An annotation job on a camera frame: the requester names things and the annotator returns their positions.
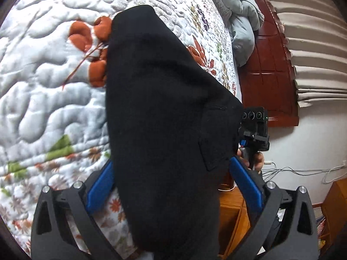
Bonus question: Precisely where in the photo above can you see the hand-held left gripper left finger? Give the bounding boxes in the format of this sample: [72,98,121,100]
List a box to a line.
[30,159,122,260]

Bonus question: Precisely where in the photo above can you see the wooden nightstand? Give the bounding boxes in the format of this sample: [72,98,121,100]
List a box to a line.
[218,186,253,258]

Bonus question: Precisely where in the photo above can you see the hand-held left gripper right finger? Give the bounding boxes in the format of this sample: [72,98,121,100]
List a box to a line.
[229,156,319,260]

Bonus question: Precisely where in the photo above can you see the thin grey cable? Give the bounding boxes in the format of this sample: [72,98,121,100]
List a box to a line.
[260,167,338,180]

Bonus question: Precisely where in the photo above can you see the floral quilted bedspread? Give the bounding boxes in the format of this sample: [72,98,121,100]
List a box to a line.
[0,0,243,258]

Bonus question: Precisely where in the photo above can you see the beige curtain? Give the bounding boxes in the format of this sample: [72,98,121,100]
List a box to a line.
[257,0,347,109]

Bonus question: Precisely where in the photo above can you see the red-brown wooden headboard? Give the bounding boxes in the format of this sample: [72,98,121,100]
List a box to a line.
[239,0,300,128]

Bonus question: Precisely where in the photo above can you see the stack of books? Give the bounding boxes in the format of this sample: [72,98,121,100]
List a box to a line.
[314,208,326,235]

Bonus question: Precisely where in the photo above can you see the grey duvet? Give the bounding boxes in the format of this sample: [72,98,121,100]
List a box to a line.
[202,0,265,68]

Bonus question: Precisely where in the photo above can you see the black pants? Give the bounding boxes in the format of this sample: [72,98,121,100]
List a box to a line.
[104,5,244,260]

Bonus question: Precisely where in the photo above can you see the white cable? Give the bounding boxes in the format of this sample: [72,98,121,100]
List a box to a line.
[323,162,347,184]

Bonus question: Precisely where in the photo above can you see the wooden shelf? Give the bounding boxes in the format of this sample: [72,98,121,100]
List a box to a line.
[312,178,347,253]

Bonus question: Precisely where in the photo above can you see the person's right hand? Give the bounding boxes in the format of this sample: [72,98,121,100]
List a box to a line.
[236,149,265,175]

